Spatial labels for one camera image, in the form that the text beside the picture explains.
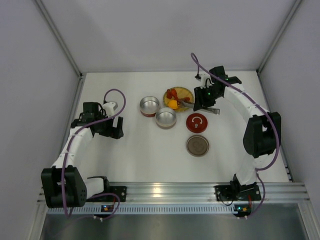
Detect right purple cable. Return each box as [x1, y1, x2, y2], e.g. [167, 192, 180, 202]
[190, 52, 279, 216]

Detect orange egg yolk ball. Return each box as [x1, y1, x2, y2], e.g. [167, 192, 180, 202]
[167, 100, 179, 110]

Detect black base bracket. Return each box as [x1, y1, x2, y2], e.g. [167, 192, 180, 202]
[86, 185, 127, 203]
[214, 183, 263, 203]

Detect aluminium frame post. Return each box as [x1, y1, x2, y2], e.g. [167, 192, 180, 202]
[32, 0, 83, 79]
[256, 0, 304, 77]

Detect right black base bracket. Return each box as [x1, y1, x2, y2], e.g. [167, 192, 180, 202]
[214, 183, 263, 203]

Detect red octopus sausage piece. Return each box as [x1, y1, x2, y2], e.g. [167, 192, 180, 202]
[166, 88, 179, 101]

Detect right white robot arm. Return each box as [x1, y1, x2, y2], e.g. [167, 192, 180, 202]
[193, 66, 282, 202]

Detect aluminium mounting rail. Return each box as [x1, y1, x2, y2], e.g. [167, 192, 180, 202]
[109, 182, 310, 204]

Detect left black base bracket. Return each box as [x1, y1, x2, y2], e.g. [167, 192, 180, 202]
[86, 185, 127, 203]

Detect steel bowl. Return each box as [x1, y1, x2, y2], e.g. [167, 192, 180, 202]
[139, 96, 160, 117]
[155, 107, 177, 129]

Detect brown lid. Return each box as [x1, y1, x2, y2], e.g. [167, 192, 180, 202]
[186, 134, 210, 157]

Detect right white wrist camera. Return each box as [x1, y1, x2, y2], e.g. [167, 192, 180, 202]
[195, 73, 213, 89]

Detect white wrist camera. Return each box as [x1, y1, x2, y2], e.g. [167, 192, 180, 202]
[195, 73, 213, 89]
[102, 101, 118, 117]

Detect metal tongs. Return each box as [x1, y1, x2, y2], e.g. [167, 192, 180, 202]
[177, 99, 220, 115]

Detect right aluminium frame post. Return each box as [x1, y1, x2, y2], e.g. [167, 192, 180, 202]
[256, 0, 304, 77]

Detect round bamboo tray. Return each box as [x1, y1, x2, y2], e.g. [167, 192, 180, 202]
[162, 86, 195, 107]

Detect red round lid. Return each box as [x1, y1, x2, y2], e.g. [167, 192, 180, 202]
[186, 113, 208, 134]

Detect left aluminium frame post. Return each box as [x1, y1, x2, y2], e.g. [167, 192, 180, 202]
[32, 0, 83, 79]

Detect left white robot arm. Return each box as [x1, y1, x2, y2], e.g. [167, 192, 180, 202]
[41, 101, 124, 209]

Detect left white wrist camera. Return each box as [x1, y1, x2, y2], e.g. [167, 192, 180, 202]
[102, 101, 118, 117]

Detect grey slotted cable duct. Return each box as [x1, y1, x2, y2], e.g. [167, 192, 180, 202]
[47, 203, 240, 215]

